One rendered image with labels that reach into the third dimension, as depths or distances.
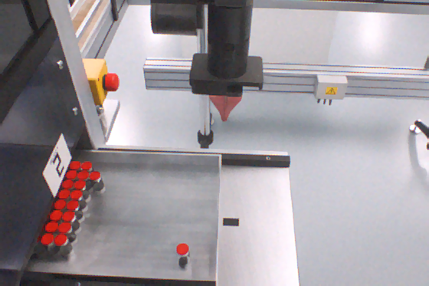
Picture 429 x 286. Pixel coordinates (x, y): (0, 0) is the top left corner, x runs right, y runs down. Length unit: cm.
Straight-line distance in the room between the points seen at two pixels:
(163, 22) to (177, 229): 38
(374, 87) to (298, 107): 67
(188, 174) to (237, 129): 136
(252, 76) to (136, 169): 37
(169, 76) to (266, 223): 104
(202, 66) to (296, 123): 168
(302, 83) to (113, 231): 114
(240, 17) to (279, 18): 168
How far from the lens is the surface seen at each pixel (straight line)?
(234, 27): 49
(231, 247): 70
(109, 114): 95
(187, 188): 77
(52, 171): 66
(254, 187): 78
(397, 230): 191
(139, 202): 76
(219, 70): 53
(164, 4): 50
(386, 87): 177
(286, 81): 165
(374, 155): 216
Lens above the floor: 150
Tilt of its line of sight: 43 degrees down
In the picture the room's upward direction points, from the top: straight up
